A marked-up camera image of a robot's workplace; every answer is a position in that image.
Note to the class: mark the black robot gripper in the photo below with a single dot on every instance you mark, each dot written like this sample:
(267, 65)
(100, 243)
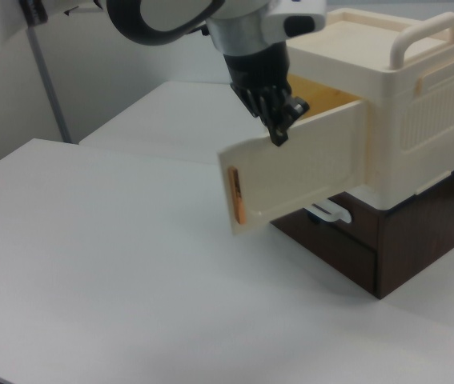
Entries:
(256, 74)

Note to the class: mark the cream drawer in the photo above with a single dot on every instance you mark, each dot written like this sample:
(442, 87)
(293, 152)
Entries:
(290, 172)

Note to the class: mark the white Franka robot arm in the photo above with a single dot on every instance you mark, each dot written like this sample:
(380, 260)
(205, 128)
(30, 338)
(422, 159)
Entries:
(170, 20)

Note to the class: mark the cream plastic cabinet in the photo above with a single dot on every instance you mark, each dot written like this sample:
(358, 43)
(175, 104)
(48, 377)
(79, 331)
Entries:
(419, 112)

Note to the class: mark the dark brown drawer front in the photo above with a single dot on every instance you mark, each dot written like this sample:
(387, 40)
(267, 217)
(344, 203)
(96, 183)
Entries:
(330, 256)

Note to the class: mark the dark brown drawer box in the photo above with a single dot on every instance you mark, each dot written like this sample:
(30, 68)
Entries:
(423, 240)

